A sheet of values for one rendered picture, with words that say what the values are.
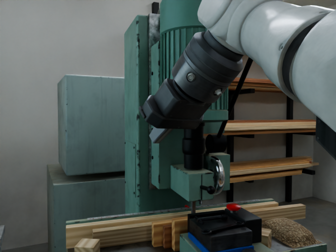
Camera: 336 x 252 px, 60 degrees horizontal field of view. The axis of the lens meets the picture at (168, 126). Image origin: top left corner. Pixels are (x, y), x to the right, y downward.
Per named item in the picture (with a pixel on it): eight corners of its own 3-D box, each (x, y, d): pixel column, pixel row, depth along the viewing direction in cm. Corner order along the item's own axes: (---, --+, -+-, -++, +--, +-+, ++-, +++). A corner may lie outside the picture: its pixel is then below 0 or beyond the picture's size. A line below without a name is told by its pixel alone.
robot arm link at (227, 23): (240, 45, 45) (275, 73, 33) (192, 15, 42) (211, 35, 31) (266, 5, 43) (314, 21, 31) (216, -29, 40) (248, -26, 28)
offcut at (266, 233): (253, 250, 67) (253, 233, 67) (257, 243, 71) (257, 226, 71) (267, 254, 65) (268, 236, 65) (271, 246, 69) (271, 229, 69)
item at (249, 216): (210, 260, 51) (210, 229, 50) (186, 235, 61) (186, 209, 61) (272, 249, 55) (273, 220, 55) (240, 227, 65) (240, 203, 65)
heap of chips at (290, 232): (292, 248, 68) (293, 232, 68) (256, 226, 81) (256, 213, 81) (322, 243, 71) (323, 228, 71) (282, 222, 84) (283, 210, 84)
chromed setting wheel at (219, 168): (218, 200, 87) (218, 158, 86) (200, 190, 99) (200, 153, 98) (226, 199, 88) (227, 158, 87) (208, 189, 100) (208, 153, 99)
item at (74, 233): (66, 249, 68) (65, 228, 68) (66, 245, 70) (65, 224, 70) (278, 219, 87) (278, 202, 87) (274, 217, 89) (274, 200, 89)
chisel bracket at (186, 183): (188, 208, 71) (188, 173, 71) (169, 193, 84) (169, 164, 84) (215, 205, 73) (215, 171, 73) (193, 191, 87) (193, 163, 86)
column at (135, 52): (136, 247, 91) (135, 13, 88) (123, 222, 112) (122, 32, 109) (201, 237, 98) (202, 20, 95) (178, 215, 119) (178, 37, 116)
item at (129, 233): (93, 249, 68) (92, 232, 68) (92, 245, 70) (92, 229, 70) (305, 218, 88) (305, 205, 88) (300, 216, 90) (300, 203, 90)
